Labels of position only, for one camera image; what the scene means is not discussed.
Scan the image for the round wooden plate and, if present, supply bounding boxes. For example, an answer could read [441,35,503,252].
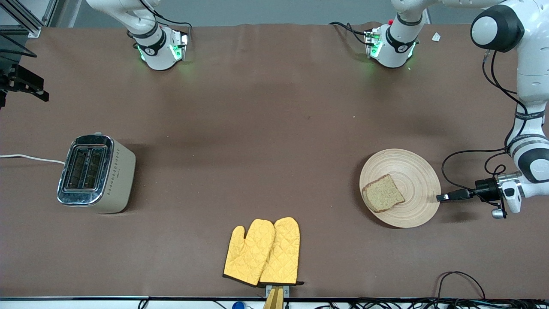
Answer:
[359,148,442,229]

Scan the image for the brown bread slice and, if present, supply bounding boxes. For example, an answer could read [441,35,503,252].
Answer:
[362,174,406,214]

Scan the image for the beige chrome two-slot toaster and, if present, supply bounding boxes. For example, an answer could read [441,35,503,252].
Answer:
[57,132,136,214]

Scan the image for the yellow quilted oven mitt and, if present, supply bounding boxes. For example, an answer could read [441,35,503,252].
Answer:
[259,217,304,286]
[223,219,276,287]

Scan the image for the brown table cover cloth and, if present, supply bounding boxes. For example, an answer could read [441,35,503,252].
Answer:
[0,21,549,300]

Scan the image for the yellow wooden stand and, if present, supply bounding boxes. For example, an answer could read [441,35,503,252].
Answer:
[262,287,284,309]

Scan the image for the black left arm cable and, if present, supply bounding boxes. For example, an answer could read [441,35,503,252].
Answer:
[441,49,530,202]

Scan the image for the aluminium frame profile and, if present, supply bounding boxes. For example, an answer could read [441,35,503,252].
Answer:
[0,0,58,38]

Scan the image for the white toaster power cord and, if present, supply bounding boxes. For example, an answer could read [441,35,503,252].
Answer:
[0,154,66,165]

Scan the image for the looped black cable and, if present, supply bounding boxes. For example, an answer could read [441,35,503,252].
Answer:
[437,271,486,301]

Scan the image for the black cable bundle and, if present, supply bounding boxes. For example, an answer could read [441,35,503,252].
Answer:
[300,297,549,309]

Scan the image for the grey metal bracket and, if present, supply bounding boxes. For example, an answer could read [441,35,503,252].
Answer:
[265,285,290,299]

